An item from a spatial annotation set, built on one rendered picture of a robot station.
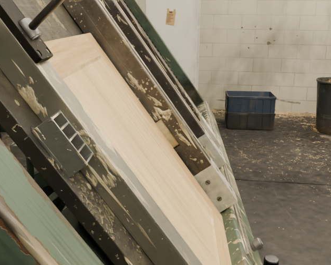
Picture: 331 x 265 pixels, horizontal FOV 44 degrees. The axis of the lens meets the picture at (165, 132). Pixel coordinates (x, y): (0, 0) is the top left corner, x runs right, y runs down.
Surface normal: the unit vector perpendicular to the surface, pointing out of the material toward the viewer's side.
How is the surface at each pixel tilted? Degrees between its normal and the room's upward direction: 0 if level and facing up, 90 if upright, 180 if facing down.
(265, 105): 90
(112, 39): 90
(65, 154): 89
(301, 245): 0
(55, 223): 55
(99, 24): 90
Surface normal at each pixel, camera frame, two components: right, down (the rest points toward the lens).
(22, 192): 0.82, -0.54
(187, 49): -0.13, 0.27
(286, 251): 0.01, -0.96
